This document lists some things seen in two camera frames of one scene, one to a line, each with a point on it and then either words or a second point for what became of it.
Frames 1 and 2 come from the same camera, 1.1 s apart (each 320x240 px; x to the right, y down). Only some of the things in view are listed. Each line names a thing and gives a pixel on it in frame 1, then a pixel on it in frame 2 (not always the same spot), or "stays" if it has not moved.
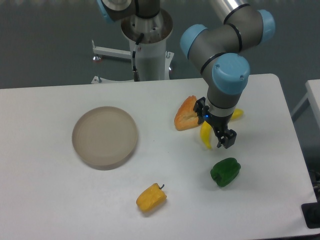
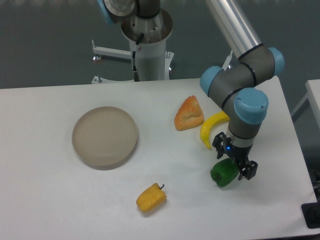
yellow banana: (206, 129) stays
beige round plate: (105, 137) stays
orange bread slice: (185, 117) stays
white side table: (313, 94) stays
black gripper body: (219, 124) to (240, 153)
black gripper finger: (200, 108) to (219, 142)
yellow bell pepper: (151, 197) stays
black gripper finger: (228, 139) to (249, 170)
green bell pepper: (224, 171) stays
